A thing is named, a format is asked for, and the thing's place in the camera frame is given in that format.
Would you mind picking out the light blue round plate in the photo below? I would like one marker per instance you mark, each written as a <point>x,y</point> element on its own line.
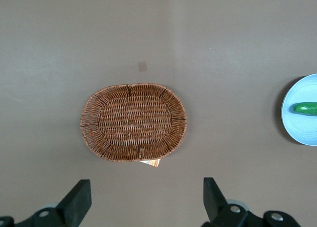
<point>297,128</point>

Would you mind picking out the brown oval wicker basket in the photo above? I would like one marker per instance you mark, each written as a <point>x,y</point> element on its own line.
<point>133,123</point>

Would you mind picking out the orange paper basket tag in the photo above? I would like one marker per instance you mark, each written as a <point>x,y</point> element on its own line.
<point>151,163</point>

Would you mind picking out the green cucumber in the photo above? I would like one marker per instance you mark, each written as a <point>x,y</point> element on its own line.
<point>305,108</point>

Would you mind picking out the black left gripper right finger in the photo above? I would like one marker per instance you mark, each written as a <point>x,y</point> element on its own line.
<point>218,207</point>

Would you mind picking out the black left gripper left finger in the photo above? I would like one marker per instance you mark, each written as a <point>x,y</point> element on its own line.
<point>74,202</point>

